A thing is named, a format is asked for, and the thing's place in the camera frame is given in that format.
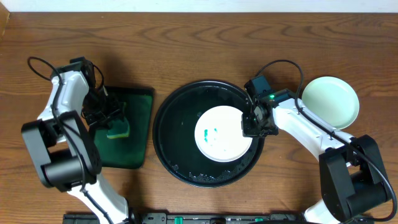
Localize green yellow sponge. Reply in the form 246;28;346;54
106;102;130;139

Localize white plate green stains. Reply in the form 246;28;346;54
194;106;252;162

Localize mint green plate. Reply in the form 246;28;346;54
302;77;360;129

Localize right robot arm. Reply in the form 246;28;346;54
242;76;397;223

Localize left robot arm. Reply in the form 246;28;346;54
21;57;134;223

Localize rectangular dark green tray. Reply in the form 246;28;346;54
89;86;154;169

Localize round black tray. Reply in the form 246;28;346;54
152;80;264;188

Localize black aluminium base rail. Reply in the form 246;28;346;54
62;212;307;224

